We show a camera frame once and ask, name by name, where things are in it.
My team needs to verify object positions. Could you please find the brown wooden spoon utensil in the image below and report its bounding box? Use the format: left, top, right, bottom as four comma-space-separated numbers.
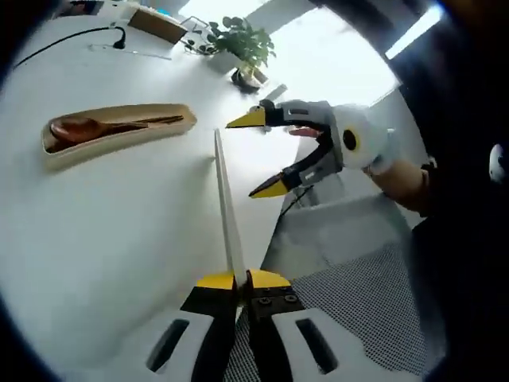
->
49, 117, 150, 146

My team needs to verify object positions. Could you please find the beige cutlery case base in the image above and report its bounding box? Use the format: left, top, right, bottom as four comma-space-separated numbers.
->
41, 103, 197, 173

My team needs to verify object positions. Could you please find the large green potted plant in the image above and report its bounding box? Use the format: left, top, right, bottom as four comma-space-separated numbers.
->
183, 15, 278, 89

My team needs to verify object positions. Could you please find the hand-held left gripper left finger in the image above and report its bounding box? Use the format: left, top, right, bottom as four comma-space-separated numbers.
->
130, 270, 239, 382

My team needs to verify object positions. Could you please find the dark wooden chopstick utensil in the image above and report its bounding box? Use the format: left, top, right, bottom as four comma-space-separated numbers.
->
130, 118, 184, 127
134, 115, 185, 123

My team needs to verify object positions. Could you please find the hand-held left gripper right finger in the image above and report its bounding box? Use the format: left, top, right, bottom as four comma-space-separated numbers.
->
244, 268, 359, 382

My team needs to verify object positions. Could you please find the brown cardboard box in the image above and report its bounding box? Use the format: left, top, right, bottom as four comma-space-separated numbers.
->
126, 7, 188, 45

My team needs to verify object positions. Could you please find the white handheld controller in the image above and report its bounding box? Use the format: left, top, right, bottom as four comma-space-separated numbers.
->
488, 142, 508, 185

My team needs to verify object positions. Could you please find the beige cutlery case lid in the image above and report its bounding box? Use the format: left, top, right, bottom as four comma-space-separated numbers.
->
213, 127, 251, 308

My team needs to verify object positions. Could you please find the black power cable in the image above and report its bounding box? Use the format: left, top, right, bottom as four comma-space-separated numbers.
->
13, 25, 127, 69

